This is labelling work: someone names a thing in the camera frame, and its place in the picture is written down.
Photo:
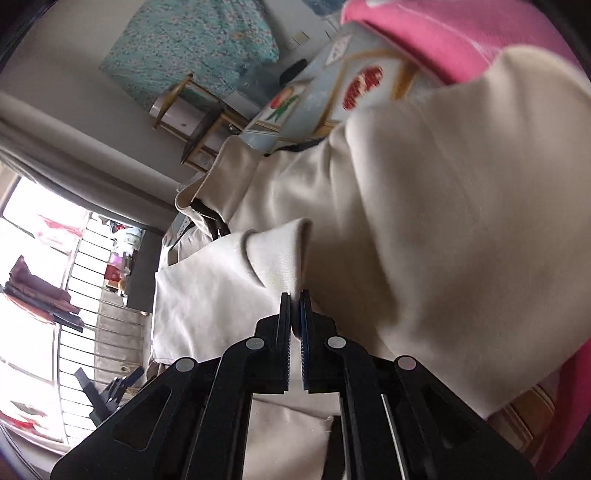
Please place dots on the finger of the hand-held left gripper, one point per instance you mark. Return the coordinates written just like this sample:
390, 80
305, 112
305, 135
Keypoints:
124, 385

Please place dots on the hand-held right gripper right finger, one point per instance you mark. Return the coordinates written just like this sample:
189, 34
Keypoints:
304, 323

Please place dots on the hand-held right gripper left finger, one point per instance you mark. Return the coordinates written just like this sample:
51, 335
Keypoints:
286, 323

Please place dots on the cream coat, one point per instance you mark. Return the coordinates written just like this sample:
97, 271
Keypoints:
415, 230

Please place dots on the maroon hanging clothes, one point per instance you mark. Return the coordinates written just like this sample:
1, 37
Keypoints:
32, 290

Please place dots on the window railing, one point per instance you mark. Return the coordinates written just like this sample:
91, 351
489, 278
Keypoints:
92, 295

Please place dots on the grey cabinet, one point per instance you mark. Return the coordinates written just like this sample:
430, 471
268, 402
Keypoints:
143, 272

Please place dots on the wooden chair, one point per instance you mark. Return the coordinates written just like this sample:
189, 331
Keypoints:
203, 131

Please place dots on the fruit print bed sheet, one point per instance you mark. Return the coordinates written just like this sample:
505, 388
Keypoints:
323, 97

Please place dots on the white box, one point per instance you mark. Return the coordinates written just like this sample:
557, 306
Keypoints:
180, 115

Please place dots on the grey curtain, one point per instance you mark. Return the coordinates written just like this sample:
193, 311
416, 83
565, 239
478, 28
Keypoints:
69, 152

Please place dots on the clear plastic bag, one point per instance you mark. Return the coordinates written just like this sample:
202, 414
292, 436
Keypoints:
254, 85

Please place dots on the orange striped cloth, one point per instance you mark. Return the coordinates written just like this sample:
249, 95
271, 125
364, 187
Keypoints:
531, 415

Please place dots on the teal floral cloth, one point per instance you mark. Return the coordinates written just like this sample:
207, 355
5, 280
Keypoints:
184, 41

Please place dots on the wall socket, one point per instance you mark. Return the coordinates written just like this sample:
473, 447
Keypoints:
298, 40

